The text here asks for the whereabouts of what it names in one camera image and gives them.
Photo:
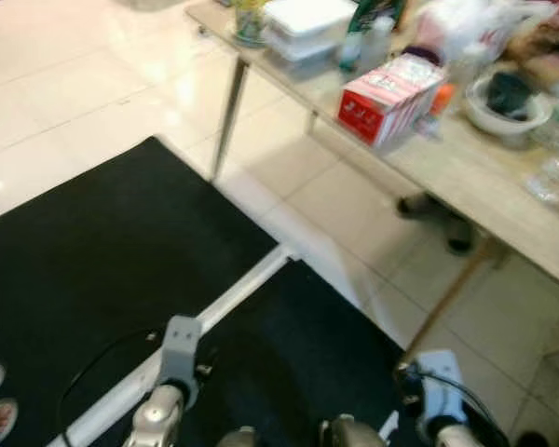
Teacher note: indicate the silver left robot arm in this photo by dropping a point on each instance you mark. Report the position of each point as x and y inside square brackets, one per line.
[154, 414]

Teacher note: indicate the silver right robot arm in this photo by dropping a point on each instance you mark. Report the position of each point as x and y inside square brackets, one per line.
[456, 438]

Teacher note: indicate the robot left leg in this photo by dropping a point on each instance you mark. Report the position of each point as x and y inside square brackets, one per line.
[238, 438]

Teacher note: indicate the robot leg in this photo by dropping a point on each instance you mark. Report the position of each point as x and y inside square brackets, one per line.
[354, 433]
[238, 438]

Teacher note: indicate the black floor mat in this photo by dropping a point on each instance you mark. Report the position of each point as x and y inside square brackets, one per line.
[102, 261]
[298, 354]

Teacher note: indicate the robot right leg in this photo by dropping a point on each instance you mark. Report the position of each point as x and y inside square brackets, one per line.
[354, 433]

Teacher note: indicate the dark shoe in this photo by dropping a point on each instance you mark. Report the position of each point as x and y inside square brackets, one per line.
[460, 237]
[417, 207]

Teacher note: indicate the light wooden dining table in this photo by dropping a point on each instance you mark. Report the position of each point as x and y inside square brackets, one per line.
[475, 196]

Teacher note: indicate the red white striped carton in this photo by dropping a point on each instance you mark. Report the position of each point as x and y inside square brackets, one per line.
[382, 107]

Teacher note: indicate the white ceramic bowl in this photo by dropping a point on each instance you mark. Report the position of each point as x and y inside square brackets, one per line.
[508, 126]

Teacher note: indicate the glass jar with yellow contents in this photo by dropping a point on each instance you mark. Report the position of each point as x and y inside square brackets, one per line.
[250, 23]

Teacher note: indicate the small orange capped bottle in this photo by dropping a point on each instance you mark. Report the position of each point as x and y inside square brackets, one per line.
[438, 101]

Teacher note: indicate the white stacked food containers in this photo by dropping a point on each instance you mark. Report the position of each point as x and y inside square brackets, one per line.
[307, 23]

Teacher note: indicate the dark blue cup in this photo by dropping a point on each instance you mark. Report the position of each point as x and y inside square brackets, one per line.
[510, 93]

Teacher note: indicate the dark purple bowl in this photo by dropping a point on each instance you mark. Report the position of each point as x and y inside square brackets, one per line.
[424, 56]

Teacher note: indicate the person in pink shirt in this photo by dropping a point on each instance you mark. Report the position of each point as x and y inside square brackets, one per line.
[550, 37]

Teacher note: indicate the green snack bag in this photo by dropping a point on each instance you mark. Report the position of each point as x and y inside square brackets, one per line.
[373, 19]

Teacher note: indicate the large white printed plastic bag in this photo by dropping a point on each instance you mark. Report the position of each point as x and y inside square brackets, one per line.
[466, 28]

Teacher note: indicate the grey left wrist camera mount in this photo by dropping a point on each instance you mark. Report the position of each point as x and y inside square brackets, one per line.
[180, 349]

